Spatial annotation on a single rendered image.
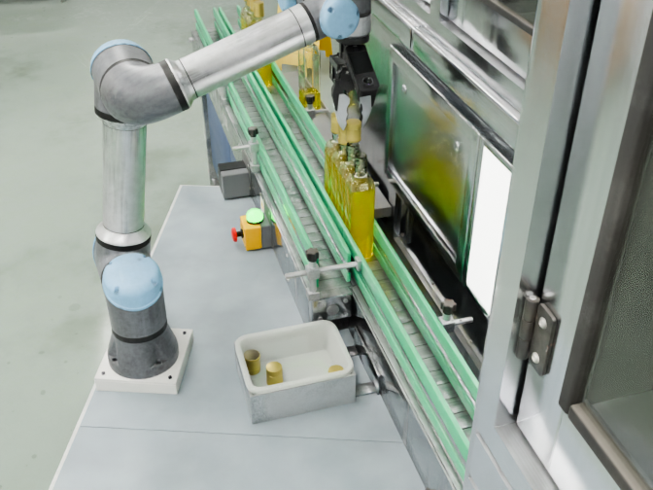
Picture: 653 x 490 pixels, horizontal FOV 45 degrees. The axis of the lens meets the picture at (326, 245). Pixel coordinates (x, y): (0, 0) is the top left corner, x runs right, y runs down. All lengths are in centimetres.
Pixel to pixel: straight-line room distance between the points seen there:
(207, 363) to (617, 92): 138
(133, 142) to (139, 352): 43
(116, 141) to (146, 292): 30
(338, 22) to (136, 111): 39
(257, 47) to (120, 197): 44
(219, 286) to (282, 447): 55
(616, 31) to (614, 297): 17
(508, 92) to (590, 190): 86
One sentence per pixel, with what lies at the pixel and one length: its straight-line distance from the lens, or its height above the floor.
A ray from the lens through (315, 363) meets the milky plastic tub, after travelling 172.
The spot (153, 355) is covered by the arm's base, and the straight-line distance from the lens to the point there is 169.
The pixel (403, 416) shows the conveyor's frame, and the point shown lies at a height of 82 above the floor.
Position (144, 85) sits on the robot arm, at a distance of 142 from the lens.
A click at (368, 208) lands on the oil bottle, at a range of 176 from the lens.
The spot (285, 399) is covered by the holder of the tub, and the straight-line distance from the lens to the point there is 160.
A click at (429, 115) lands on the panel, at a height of 125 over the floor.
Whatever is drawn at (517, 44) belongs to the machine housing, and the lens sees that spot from 139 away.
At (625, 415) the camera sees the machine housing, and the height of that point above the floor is 156.
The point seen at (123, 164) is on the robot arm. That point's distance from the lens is 161.
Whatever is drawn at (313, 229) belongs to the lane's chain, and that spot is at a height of 88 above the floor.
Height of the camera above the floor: 195
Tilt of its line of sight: 35 degrees down
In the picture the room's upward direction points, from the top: straight up
